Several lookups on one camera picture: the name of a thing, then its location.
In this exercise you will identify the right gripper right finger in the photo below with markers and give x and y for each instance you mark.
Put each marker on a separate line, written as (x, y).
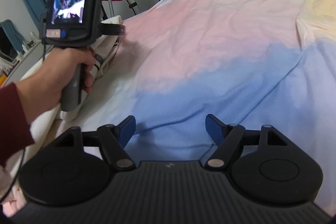
(229, 141)

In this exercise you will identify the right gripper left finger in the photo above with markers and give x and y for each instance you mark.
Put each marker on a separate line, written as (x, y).
(113, 140)

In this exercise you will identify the dark red sleeve forearm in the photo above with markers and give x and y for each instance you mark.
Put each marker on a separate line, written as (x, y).
(15, 131)

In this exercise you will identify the person left hand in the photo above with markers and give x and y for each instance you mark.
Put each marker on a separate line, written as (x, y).
(42, 91)

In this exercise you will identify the wavy black mirror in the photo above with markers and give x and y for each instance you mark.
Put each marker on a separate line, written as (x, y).
(14, 36)

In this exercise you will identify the white dressing table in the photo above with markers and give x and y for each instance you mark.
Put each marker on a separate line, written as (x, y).
(22, 68)

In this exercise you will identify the pastel bed duvet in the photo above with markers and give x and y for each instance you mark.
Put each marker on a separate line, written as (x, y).
(250, 62)

